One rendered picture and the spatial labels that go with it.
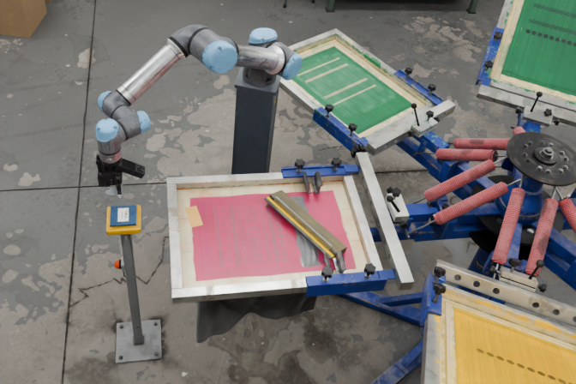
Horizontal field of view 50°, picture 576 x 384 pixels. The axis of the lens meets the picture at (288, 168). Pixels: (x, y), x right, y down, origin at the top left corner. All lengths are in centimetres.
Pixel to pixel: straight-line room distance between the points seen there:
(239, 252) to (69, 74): 277
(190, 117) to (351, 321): 185
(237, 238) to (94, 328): 118
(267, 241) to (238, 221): 15
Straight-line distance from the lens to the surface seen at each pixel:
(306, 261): 241
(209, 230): 248
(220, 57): 225
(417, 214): 256
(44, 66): 497
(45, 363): 333
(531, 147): 264
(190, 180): 260
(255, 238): 246
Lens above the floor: 287
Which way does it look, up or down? 45 degrees down
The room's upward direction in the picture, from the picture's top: 9 degrees clockwise
